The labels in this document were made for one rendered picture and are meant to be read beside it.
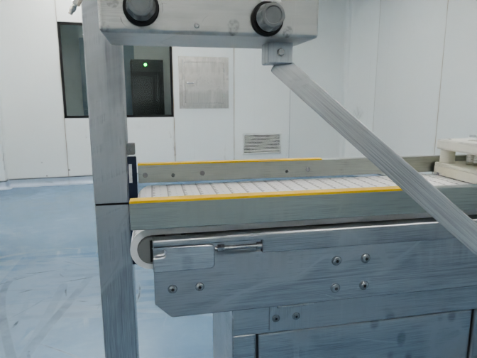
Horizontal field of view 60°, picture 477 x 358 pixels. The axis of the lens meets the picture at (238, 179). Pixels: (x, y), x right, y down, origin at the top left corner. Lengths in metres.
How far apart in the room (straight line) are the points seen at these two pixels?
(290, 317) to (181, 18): 0.41
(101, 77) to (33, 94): 5.04
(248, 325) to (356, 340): 0.17
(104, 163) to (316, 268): 0.41
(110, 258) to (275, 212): 0.39
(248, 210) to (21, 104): 5.39
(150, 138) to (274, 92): 1.88
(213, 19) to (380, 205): 0.30
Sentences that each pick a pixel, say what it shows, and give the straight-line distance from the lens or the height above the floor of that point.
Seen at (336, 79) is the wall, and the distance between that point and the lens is 6.53.
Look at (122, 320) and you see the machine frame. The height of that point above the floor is 0.68.
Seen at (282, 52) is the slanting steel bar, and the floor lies 1.14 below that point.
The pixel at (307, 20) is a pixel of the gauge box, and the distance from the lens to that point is 0.46.
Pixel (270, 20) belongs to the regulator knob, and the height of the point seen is 1.16.
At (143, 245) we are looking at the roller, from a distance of 0.50.
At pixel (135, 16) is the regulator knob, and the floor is 1.16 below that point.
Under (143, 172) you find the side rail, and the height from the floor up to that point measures 0.96.
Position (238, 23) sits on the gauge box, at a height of 1.16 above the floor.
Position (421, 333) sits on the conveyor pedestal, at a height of 0.73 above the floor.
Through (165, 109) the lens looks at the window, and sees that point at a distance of 5.73.
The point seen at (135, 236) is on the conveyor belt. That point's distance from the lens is 0.50.
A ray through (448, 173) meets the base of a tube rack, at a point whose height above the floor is 0.95.
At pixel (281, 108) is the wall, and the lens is 6.14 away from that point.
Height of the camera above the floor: 1.09
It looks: 11 degrees down
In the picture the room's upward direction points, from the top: straight up
